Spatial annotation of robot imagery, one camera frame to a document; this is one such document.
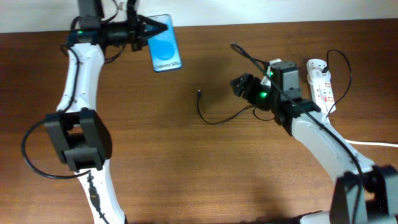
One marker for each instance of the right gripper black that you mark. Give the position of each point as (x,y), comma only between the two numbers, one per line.
(247,86)

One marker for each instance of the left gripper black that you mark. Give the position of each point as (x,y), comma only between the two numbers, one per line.
(142,40)

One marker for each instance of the blue Galaxy smartphone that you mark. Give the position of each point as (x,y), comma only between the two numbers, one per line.
(163,47)

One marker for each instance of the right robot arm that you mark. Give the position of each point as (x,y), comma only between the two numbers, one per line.
(364,192)

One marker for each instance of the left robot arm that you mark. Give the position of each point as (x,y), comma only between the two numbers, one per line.
(80,138)

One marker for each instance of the white USB charger adapter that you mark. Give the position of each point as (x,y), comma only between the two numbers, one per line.
(315,69)

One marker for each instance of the white power strip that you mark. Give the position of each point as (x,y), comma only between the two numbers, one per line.
(322,95)

